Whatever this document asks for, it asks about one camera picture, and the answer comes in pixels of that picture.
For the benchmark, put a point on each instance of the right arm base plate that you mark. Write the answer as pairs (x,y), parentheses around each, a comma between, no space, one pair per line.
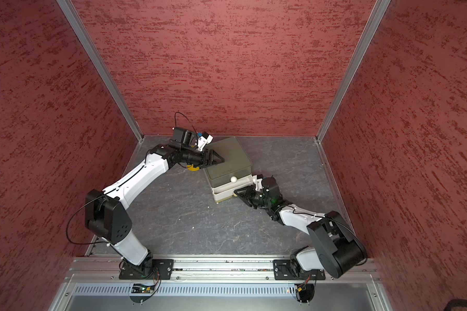
(286,270)

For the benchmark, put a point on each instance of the olive green drawer cabinet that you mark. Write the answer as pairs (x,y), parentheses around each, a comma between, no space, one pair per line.
(236,162)

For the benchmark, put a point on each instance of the aluminium corner post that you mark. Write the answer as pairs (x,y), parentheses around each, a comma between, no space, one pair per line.
(69,11)
(378,11)

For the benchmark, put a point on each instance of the yellow pen cup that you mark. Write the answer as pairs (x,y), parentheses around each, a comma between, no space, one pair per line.
(192,168)

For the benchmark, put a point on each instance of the left aluminium corner post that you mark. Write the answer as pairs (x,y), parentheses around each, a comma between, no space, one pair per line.
(69,11)

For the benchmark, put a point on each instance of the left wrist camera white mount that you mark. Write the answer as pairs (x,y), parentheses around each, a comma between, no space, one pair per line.
(203,139)

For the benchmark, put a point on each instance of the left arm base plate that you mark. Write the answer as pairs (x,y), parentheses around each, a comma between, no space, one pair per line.
(150,269)

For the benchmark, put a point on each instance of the aluminium front rail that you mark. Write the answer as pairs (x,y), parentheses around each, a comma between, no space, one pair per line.
(209,268)

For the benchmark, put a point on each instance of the white drawer yellow knob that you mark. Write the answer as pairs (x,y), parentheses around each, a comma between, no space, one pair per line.
(226,191)

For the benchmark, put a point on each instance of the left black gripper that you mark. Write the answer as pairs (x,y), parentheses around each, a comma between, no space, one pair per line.
(210,161)

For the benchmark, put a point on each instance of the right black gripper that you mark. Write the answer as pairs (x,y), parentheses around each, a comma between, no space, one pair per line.
(246,196)

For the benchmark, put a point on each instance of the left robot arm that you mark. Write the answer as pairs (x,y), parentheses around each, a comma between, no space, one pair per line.
(106,213)

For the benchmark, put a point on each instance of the right aluminium corner post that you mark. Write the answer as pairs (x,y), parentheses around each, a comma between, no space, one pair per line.
(378,11)

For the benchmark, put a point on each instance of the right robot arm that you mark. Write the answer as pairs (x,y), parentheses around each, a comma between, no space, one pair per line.
(335,249)

